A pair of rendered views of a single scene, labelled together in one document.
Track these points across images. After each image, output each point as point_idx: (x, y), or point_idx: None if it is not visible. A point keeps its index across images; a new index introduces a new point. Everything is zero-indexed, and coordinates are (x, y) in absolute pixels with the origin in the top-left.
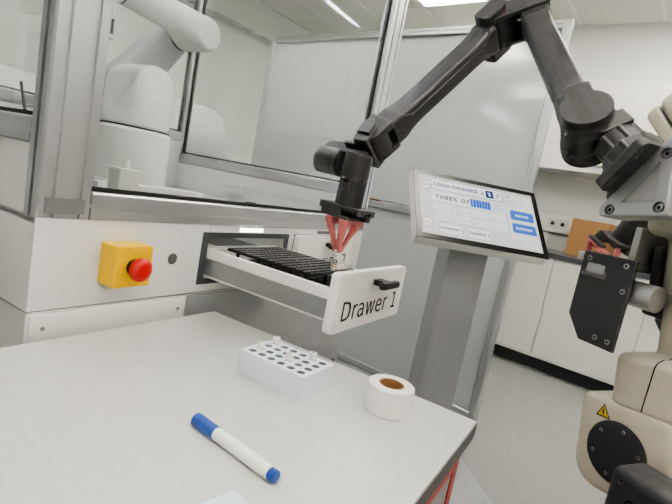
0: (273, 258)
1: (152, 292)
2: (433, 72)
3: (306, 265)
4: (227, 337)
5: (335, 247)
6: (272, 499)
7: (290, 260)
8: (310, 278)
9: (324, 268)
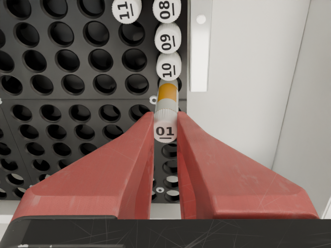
0: (2, 158)
1: (6, 227)
2: None
3: (99, 136)
4: None
5: (153, 138)
6: None
7: (22, 124)
8: (108, 84)
9: (144, 102)
